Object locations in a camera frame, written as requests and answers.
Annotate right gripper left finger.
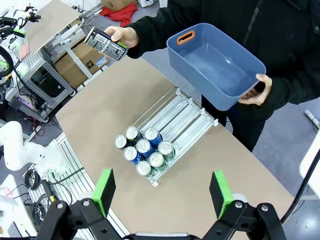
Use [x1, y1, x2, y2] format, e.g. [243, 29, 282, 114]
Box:
[37, 168, 121, 240]

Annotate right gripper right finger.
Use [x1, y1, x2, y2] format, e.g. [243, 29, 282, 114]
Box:
[202, 170, 288, 240]

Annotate green soda can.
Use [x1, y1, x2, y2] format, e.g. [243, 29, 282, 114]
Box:
[157, 140, 176, 162]
[135, 160, 157, 178]
[148, 151, 167, 172]

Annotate blue Pocari Sweat can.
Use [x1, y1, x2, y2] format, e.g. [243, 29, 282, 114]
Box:
[143, 126, 163, 148]
[123, 145, 141, 166]
[135, 138, 153, 158]

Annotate blue plastic bin orange handles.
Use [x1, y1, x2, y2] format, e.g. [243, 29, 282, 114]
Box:
[166, 22, 267, 112]

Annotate black Pepsi can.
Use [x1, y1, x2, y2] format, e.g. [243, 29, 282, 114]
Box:
[113, 134, 129, 150]
[84, 26, 129, 62]
[124, 126, 143, 145]

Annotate person's right forearm black sleeve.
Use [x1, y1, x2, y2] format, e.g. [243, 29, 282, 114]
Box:
[126, 7, 201, 60]

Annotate person's left forearm black sleeve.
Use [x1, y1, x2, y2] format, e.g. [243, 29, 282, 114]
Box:
[257, 57, 320, 113]

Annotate person's left hand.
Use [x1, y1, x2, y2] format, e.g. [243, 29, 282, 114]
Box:
[237, 73, 273, 106]

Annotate person's right hand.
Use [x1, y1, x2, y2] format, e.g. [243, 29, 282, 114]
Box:
[103, 25, 140, 49]

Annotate white slatted robot platform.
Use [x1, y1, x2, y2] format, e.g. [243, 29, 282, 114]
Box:
[23, 131, 131, 240]

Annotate black keyboard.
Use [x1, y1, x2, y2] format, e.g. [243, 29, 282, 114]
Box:
[7, 221, 24, 238]

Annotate large brown cardboard box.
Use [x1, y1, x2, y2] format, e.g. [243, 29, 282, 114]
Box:
[53, 41, 111, 90]

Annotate beige top table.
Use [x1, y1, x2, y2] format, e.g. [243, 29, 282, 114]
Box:
[23, 0, 95, 86]

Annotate person in black jacket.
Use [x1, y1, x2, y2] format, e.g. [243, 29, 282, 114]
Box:
[126, 0, 320, 153]

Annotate red cloth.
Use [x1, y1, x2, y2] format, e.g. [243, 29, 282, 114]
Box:
[99, 3, 139, 28]

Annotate black cable bundle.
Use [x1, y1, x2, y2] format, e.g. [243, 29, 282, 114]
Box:
[22, 168, 42, 191]
[31, 179, 73, 226]

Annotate white wire can dispenser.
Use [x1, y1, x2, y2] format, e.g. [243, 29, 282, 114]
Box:
[131, 86, 220, 188]

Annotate right arm black cable sleeve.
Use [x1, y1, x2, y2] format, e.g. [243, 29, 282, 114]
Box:
[279, 149, 320, 226]

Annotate aluminium frame cart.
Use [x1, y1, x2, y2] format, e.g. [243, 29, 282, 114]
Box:
[4, 48, 77, 124]

